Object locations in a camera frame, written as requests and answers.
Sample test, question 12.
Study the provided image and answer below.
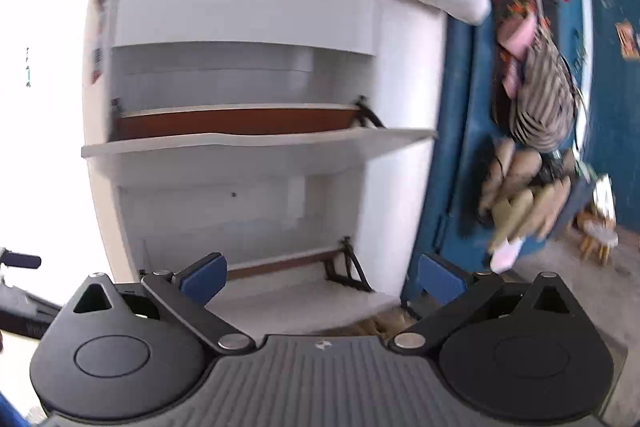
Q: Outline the small wooden stool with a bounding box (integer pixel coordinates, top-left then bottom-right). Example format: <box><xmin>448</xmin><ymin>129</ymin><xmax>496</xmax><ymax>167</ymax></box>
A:
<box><xmin>577</xmin><ymin>174</ymin><xmax>620</xmax><ymax>267</ymax></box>

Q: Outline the hanging striped bag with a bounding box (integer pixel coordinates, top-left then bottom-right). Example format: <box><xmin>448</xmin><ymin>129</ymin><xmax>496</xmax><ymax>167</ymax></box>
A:
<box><xmin>509</xmin><ymin>26</ymin><xmax>577</xmax><ymax>154</ymax></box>

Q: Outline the white shoe cabinet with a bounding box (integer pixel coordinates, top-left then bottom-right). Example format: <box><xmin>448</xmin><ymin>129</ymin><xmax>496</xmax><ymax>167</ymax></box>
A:
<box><xmin>81</xmin><ymin>0</ymin><xmax>446</xmax><ymax>336</ymax></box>

